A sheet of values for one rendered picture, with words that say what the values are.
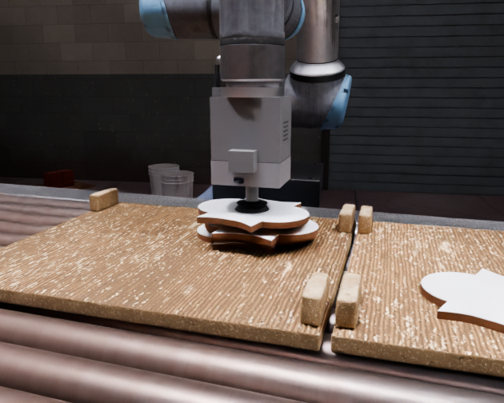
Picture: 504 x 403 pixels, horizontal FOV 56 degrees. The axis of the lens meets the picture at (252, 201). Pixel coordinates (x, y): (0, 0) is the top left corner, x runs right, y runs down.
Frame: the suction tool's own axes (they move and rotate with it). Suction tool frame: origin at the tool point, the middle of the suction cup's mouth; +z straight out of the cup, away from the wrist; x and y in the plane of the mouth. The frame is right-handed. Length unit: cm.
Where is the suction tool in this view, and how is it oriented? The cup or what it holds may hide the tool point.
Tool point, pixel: (252, 218)
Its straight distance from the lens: 60.4
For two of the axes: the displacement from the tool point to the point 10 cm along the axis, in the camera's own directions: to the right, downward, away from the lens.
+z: 0.0, 9.7, 2.4
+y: 9.6, 0.7, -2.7
